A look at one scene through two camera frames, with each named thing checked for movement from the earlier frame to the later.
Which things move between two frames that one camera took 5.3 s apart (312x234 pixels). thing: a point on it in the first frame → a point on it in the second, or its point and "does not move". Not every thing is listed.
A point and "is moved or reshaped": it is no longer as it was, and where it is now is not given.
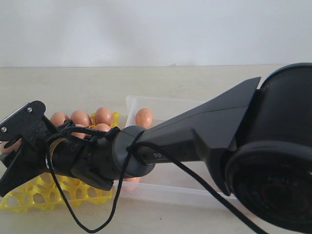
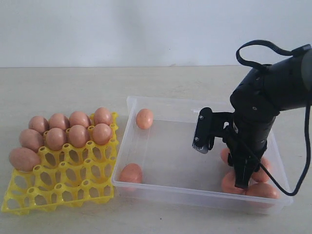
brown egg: (144, 118) does not move
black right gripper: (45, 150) → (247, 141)
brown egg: (103, 115) does not move
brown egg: (58, 118) does not move
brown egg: (80, 117) does not move
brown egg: (14, 146) is moved or reshaped
